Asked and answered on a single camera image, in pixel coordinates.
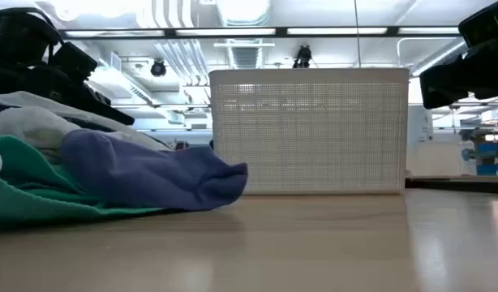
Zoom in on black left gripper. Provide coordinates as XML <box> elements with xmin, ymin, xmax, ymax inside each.
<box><xmin>0</xmin><ymin>62</ymin><xmax>135</xmax><ymax>126</ymax></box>

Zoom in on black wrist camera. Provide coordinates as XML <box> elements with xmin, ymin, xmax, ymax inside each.
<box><xmin>458</xmin><ymin>0</ymin><xmax>498</xmax><ymax>49</ymax></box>
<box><xmin>49</xmin><ymin>40</ymin><xmax>99</xmax><ymax>81</ymax></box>

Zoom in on grey garment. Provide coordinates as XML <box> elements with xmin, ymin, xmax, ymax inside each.
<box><xmin>0</xmin><ymin>91</ymin><xmax>171</xmax><ymax>152</ymax></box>

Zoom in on black overhead frame bar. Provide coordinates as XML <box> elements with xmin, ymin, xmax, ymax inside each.
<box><xmin>58</xmin><ymin>25</ymin><xmax>461</xmax><ymax>41</ymax></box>

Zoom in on stack of blue boxes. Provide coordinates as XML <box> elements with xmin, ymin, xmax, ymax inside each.
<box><xmin>475</xmin><ymin>140</ymin><xmax>498</xmax><ymax>176</ymax></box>

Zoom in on black aluminium frame rails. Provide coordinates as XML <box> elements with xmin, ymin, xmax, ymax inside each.
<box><xmin>405</xmin><ymin>176</ymin><xmax>498</xmax><ymax>195</ymax></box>

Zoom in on turquoise green garment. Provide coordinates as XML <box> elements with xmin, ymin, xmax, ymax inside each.
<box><xmin>0</xmin><ymin>135</ymin><xmax>165</xmax><ymax>232</ymax></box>

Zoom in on white wall box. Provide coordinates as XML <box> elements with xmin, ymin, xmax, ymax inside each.
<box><xmin>407</xmin><ymin>105</ymin><xmax>434</xmax><ymax>143</ymax></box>

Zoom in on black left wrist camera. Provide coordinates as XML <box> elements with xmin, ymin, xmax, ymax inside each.
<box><xmin>49</xmin><ymin>40</ymin><xmax>99</xmax><ymax>81</ymax></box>

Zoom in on black ceiling-mounted device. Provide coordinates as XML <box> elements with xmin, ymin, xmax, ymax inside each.
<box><xmin>292</xmin><ymin>43</ymin><xmax>315</xmax><ymax>69</ymax></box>

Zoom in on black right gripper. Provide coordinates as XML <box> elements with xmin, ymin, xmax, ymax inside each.
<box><xmin>419</xmin><ymin>38</ymin><xmax>498</xmax><ymax>110</ymax></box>

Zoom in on black ceiling spotlight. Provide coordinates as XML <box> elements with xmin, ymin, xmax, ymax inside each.
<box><xmin>150</xmin><ymin>58</ymin><xmax>168</xmax><ymax>78</ymax></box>

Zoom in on white plastic mesh basket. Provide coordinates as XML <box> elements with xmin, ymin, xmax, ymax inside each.
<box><xmin>208</xmin><ymin>67</ymin><xmax>411</xmax><ymax>195</ymax></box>

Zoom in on purple-blue sock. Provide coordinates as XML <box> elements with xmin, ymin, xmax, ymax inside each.
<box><xmin>58</xmin><ymin>129</ymin><xmax>249</xmax><ymax>212</ymax></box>

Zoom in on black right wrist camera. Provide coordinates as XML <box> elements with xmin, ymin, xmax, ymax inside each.
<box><xmin>458</xmin><ymin>0</ymin><xmax>498</xmax><ymax>49</ymax></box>

